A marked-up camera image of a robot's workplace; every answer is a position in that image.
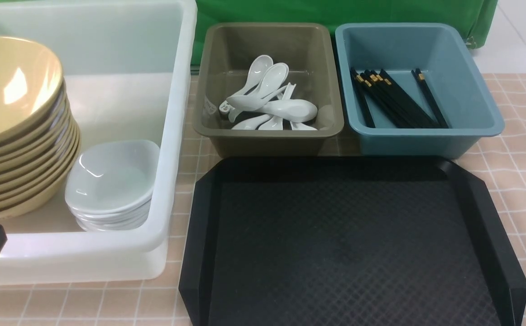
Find blue plastic bin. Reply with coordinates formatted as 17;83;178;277
334;23;505;159

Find stack of white dishes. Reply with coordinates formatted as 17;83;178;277
69;199;152;232

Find large white spoon lying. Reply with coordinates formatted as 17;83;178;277
226;94;318;123

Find green cloth backdrop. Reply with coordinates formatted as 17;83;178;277
192;0;497;66

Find brown plastic bin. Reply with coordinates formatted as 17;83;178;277
192;22;344;158

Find black serving tray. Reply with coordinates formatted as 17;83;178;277
178;157;526;326

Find stack of tan bowls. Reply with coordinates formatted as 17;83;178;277
0;81;81;221

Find white spoon in bin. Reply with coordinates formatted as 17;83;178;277
226;62;289;123
218;54;273;115

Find white square sauce dish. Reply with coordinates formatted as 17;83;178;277
65;139;160;215

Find large white plastic tub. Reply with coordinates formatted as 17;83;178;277
0;0;197;287

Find tan noodle bowl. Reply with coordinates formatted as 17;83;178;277
0;36;63;142

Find black chopsticks bundle in bin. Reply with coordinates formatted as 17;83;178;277
349;67;449;129

